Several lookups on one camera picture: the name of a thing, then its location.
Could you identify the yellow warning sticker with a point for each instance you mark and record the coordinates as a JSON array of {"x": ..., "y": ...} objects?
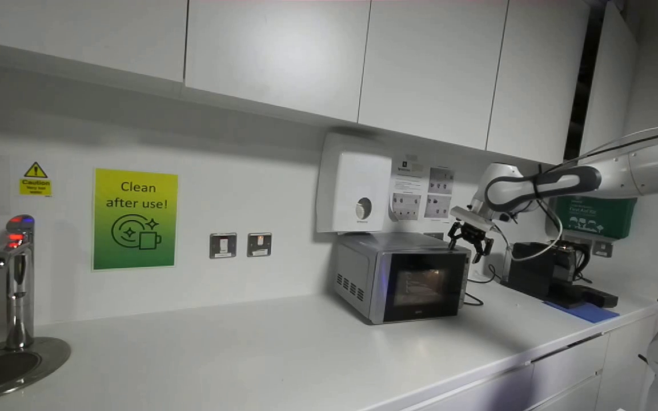
[{"x": 35, "y": 182}]

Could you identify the paper notices on wall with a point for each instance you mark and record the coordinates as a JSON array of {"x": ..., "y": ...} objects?
[{"x": 419, "y": 190}]

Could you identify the blue cloth mat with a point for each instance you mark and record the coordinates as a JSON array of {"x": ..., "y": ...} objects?
[{"x": 586, "y": 311}]

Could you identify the white upper cabinets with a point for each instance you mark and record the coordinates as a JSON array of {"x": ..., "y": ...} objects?
[{"x": 505, "y": 76}]

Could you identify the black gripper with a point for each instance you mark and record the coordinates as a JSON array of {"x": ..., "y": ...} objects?
[{"x": 474, "y": 236}]

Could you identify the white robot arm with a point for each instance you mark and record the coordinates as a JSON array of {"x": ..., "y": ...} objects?
[{"x": 624, "y": 169}]

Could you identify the green first aid box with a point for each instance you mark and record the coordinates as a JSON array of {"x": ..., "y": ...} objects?
[{"x": 601, "y": 218}]

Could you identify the white paper towel dispenser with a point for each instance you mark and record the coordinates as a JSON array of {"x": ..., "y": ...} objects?
[{"x": 353, "y": 186}]

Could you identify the green clean after use sign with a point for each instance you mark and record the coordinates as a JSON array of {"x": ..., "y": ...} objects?
[{"x": 134, "y": 218}]

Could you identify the chrome hot water tap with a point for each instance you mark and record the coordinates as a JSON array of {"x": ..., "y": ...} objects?
[{"x": 23, "y": 356}]

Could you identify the black coffee machine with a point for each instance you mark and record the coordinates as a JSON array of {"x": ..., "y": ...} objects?
[{"x": 555, "y": 274}]

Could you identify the double wall power socket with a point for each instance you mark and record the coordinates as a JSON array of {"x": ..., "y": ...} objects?
[{"x": 495, "y": 265}]

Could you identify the steel wall switch right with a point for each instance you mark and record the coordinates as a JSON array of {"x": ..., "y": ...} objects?
[{"x": 258, "y": 244}]

